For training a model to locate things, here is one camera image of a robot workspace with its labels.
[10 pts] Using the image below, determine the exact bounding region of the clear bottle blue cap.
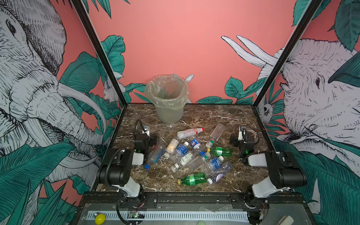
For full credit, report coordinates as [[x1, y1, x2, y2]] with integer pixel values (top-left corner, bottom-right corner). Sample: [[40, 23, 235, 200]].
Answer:
[[144, 143, 166, 170]]

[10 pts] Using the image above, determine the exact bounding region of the clear bottle white cap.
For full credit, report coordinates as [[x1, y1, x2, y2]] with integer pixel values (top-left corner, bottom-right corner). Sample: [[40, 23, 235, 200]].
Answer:
[[205, 123, 225, 148]]

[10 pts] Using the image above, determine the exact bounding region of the small circuit board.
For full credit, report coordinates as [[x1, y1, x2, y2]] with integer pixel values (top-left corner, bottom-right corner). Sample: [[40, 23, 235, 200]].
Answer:
[[127, 211, 146, 220]]

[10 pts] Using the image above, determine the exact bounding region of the black left corner post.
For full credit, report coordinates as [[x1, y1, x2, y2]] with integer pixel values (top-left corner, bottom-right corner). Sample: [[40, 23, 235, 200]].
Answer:
[[71, 0, 128, 107]]

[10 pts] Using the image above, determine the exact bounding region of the green bottle yellow cap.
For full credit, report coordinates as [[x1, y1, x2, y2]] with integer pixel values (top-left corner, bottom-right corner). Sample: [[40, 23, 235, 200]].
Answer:
[[178, 172, 207, 186], [207, 146, 233, 158]]

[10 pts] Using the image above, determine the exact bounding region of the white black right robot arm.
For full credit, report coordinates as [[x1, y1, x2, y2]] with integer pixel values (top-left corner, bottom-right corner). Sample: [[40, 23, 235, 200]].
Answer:
[[229, 129, 307, 209]]

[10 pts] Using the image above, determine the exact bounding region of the clear bottle purple label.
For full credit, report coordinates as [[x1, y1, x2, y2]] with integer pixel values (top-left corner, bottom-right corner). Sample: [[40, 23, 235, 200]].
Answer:
[[207, 162, 233, 185]]

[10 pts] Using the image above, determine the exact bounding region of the clear bottle green white label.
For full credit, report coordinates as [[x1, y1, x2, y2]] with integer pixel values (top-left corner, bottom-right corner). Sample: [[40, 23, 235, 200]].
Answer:
[[171, 152, 195, 173]]

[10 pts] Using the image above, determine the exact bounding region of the green bottle yellow cap front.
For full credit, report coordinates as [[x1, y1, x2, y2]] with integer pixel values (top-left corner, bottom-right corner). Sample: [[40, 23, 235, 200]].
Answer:
[[178, 172, 207, 186]]

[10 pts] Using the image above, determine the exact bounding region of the black corner post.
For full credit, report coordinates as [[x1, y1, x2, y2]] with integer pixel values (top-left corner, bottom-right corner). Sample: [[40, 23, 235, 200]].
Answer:
[[252, 1, 322, 109], [71, 0, 128, 107]]

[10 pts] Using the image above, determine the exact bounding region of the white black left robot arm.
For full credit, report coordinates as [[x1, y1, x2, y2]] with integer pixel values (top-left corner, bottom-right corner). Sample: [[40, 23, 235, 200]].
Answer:
[[96, 134, 157, 208]]

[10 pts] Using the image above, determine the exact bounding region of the clear bottle blue label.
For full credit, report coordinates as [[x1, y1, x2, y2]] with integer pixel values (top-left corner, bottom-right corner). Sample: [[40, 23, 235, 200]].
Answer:
[[200, 156, 224, 174], [170, 141, 189, 161]]

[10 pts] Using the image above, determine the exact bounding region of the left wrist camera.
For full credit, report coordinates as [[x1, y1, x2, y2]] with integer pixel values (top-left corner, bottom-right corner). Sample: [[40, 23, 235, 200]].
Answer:
[[142, 125, 150, 136]]

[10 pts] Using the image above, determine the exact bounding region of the white slotted cable duct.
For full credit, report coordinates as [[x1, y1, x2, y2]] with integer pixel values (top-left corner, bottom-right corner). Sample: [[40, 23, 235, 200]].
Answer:
[[85, 210, 250, 222]]

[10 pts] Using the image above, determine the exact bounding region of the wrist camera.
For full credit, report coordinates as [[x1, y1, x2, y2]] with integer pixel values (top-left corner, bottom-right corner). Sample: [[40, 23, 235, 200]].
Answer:
[[142, 125, 150, 136], [238, 126, 247, 141]]

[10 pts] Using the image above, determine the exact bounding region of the clear bottle green cap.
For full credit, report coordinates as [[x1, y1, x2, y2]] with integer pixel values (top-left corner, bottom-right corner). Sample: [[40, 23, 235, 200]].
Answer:
[[186, 152, 211, 172]]

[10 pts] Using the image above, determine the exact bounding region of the small bottle blue label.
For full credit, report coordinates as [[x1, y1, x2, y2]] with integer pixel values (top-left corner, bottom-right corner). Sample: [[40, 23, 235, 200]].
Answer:
[[190, 138, 201, 152]]

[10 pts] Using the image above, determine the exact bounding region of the yellow ball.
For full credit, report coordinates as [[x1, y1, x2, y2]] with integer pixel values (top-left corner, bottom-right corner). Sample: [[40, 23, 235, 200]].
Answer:
[[95, 213, 106, 225]]

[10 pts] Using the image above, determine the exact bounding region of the black right corner post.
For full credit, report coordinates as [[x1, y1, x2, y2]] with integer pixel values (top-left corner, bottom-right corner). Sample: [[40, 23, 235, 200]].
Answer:
[[252, 1, 322, 109]]

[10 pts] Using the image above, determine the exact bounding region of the clear bottle blue label centre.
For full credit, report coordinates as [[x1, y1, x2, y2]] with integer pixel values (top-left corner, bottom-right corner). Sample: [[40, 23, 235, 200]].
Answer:
[[200, 156, 224, 174]]

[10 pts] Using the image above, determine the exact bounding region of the clear bottle orange label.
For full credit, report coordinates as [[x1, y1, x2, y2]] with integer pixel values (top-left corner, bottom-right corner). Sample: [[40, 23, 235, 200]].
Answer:
[[164, 137, 179, 158]]

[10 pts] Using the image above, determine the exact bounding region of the clear bottle red cap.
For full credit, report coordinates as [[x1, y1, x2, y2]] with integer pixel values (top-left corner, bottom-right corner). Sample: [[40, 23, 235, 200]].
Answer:
[[177, 127, 205, 139]]

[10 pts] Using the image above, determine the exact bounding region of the clear plastic bin liner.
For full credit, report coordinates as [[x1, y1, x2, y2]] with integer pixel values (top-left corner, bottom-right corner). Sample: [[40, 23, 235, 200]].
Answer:
[[144, 75, 190, 110]]

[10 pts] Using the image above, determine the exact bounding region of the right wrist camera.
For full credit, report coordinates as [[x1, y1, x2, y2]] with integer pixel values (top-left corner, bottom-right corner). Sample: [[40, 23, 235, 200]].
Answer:
[[238, 126, 247, 141]]

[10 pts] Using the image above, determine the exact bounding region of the black front rail frame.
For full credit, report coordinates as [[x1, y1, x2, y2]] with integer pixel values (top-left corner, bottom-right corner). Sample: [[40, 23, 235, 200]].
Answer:
[[79, 192, 305, 211]]

